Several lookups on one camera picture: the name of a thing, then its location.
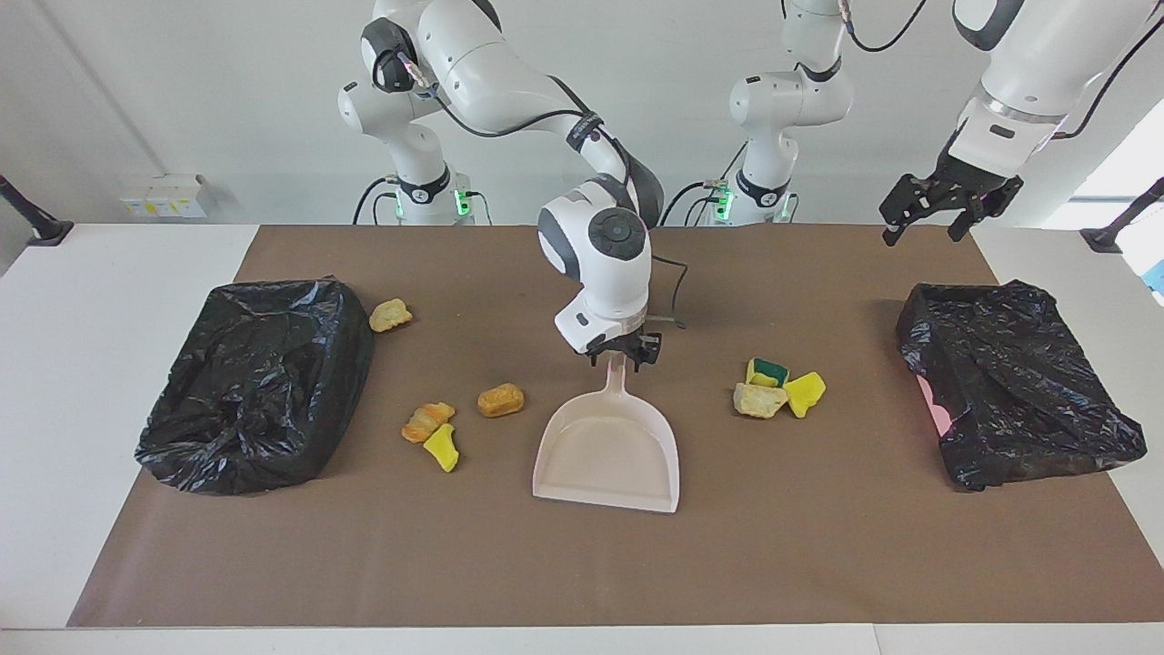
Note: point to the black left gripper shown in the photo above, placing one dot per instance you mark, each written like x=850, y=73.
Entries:
x=987, y=177

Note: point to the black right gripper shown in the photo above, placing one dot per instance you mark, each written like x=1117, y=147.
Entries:
x=632, y=340

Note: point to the beige plastic dustpan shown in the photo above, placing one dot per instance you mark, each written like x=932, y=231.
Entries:
x=605, y=446

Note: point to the brown oval sponge piece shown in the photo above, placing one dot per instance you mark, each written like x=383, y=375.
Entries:
x=500, y=400

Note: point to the beige sponge chunk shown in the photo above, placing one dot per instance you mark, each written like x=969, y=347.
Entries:
x=759, y=400

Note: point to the green yellow curved sponge piece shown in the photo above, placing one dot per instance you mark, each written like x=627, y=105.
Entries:
x=768, y=370

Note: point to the yellow sponge piece green backing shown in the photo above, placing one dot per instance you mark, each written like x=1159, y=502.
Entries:
x=805, y=393

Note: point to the yellow sponge wedge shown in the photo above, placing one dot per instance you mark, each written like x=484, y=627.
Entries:
x=443, y=448

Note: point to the orange striped sponge piece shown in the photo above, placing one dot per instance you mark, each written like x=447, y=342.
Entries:
x=426, y=421

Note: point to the pale yellow sponge chunk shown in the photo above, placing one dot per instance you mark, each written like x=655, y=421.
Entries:
x=389, y=315

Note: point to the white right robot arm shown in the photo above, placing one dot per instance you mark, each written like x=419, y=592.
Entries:
x=491, y=64

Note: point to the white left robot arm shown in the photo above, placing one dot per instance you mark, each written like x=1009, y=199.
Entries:
x=787, y=100

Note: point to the black bag lined pink bin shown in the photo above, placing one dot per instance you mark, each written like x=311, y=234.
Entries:
x=1018, y=391

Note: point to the blue white packet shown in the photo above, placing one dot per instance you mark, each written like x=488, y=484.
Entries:
x=1157, y=277

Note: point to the brown paper table mat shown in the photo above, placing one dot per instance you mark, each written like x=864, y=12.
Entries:
x=818, y=546

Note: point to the black camera stand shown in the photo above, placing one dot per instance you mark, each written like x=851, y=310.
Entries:
x=45, y=229
x=1105, y=238

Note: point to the white wall socket box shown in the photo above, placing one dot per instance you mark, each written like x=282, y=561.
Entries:
x=168, y=196

